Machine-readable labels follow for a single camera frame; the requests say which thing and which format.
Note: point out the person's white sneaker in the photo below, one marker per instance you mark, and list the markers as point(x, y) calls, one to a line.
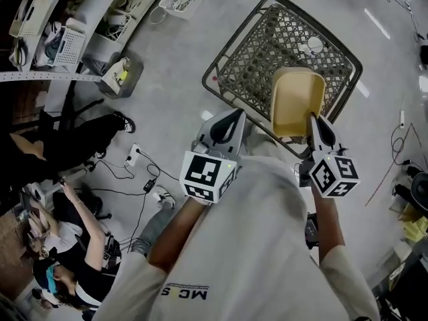
point(165, 196)

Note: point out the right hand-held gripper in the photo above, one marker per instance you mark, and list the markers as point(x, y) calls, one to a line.
point(334, 179)

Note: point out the white shelf rack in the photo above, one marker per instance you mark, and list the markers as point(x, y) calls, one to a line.
point(90, 15)

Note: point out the white round lid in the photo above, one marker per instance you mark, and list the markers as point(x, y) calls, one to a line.
point(315, 44)

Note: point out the person's left forearm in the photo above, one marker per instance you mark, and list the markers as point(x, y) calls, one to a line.
point(180, 232)

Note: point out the person's right forearm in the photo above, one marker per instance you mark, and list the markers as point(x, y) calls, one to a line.
point(329, 226)

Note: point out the beige plastic container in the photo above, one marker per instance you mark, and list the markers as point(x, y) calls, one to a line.
point(291, 109)

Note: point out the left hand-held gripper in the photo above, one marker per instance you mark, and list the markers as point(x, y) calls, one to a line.
point(200, 176)

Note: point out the white perforated storage basket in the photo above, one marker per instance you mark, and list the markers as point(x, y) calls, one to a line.
point(68, 47)

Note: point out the grey storage bin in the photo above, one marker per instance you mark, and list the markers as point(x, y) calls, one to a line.
point(128, 79)

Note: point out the yellow packet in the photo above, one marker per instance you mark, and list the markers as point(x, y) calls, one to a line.
point(414, 226)

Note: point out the black power adapter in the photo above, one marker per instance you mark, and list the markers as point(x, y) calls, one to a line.
point(150, 185)

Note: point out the person's white shirt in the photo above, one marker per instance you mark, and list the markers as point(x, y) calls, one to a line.
point(254, 246)

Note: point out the black belt device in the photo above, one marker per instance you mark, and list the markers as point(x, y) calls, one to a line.
point(312, 231)

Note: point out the white slotted storage basket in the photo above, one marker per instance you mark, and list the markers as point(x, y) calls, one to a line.
point(30, 13)

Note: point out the slim white power strip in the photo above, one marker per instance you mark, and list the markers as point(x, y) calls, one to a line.
point(402, 119)

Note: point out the person's grey trousers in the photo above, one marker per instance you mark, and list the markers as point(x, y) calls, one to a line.
point(157, 226)

